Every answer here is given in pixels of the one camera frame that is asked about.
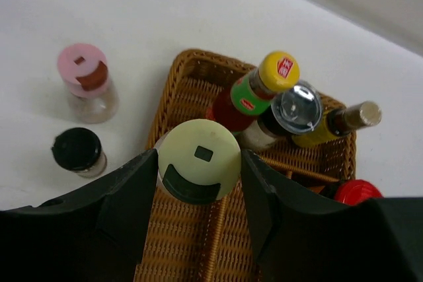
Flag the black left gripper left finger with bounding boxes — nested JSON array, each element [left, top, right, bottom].
[[1, 149, 158, 281]]

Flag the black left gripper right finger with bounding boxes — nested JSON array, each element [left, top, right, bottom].
[[241, 150, 422, 281]]

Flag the red lid chili sauce jar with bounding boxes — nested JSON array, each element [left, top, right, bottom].
[[334, 180, 383, 206]]

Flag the black lid small spice jar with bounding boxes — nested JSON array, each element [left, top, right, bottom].
[[51, 127, 107, 178]]

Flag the small yellow label dark bottle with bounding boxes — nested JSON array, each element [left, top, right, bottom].
[[291, 101, 382, 148]]

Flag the yellow lid spice shaker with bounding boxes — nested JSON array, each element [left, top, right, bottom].
[[154, 119, 241, 205]]

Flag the black top salt grinder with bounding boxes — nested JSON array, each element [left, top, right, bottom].
[[237, 80, 323, 152]]

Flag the pink lid spice shaker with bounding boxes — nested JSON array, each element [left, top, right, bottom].
[[57, 43, 119, 124]]

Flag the yellow cap green label bottle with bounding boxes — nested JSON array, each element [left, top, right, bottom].
[[206, 51, 300, 135]]

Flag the brown wicker divided basket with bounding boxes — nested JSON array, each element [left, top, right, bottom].
[[134, 49, 356, 281]]

